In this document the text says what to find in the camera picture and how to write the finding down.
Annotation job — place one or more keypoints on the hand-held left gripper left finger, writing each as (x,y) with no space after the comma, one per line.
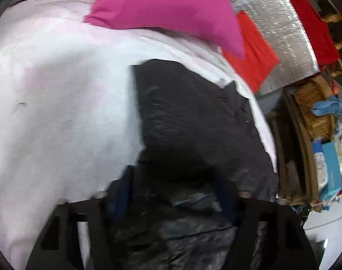
(121,198)

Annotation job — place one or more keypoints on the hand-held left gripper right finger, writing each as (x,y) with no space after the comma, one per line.
(226,199)

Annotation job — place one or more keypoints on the black plaid garment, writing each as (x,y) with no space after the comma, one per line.
(188,118)

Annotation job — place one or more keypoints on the blue cardboard box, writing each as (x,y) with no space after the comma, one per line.
(331,168)

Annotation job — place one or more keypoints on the pale pink textured blanket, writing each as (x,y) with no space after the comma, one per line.
(61,104)

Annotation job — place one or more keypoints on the wicker basket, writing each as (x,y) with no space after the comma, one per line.
(309,109)

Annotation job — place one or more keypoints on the light blue cloth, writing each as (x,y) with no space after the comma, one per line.
(327,106)

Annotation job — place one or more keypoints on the red pillow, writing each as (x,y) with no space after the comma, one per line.
(254,53)

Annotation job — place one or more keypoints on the silver foil mat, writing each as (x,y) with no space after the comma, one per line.
(283,33)

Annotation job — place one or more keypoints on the dark red cloth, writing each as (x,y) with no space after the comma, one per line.
(311,19)

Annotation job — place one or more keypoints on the magenta pillow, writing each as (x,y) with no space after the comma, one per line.
(165,2)

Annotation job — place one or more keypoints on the wooden shelf frame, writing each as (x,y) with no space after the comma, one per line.
(300,157)

